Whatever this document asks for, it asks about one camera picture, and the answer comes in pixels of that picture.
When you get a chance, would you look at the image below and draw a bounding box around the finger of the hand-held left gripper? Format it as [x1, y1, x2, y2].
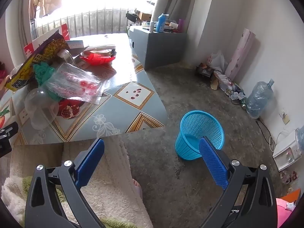
[0, 122, 19, 158]

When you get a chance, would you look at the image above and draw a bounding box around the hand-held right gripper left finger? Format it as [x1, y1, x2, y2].
[24, 138, 106, 228]

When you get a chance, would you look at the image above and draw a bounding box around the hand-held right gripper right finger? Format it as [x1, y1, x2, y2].
[199, 136, 278, 228]

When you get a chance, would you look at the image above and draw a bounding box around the blue plastic mesh basket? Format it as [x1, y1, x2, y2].
[175, 110, 225, 160]

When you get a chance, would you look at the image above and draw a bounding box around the clear plastic cup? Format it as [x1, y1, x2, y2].
[24, 87, 59, 130]

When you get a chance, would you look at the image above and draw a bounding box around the clear zip bag red print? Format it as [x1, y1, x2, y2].
[45, 62, 108, 104]

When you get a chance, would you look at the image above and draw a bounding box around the green plastic bag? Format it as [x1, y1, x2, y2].
[33, 61, 63, 101]

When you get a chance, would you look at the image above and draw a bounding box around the yellow purple snack bag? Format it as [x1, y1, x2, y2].
[5, 30, 70, 92]

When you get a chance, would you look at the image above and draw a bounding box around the red white snack bag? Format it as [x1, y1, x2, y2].
[24, 24, 71, 58]

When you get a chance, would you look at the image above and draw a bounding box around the light blue white box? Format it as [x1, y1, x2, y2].
[65, 40, 90, 50]

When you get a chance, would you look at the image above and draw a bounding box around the white fluffy blanket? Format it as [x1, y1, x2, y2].
[0, 136, 154, 228]

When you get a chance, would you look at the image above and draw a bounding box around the fruit print tablecloth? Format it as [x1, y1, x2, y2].
[0, 33, 168, 146]

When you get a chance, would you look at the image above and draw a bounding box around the person's bare foot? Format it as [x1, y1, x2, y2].
[132, 179, 143, 201]

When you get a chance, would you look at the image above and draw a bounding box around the white appliance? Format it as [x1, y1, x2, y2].
[272, 128, 304, 172]

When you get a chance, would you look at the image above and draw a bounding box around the large blue water jug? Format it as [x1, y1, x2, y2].
[245, 78, 275, 120]

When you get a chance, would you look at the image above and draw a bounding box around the pink cloth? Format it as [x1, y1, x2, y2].
[276, 189, 302, 228]

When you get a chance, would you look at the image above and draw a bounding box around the dark snack box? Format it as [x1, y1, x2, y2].
[195, 62, 215, 78]

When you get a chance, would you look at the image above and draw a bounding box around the white plastic bag red print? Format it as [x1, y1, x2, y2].
[206, 51, 229, 74]

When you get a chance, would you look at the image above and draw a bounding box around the grey cabinet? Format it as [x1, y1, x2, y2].
[128, 26, 187, 71]

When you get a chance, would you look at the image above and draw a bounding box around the metal balcony railing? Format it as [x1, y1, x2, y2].
[30, 7, 130, 40]

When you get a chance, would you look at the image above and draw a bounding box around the blue bottle white cap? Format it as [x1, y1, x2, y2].
[155, 13, 169, 33]

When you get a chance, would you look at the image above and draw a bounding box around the beige curtain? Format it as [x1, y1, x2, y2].
[152, 0, 215, 34]

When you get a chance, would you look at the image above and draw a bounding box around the black floor cable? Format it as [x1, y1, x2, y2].
[225, 88, 241, 105]

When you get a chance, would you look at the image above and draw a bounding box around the wall socket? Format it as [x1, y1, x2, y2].
[279, 109, 291, 125]

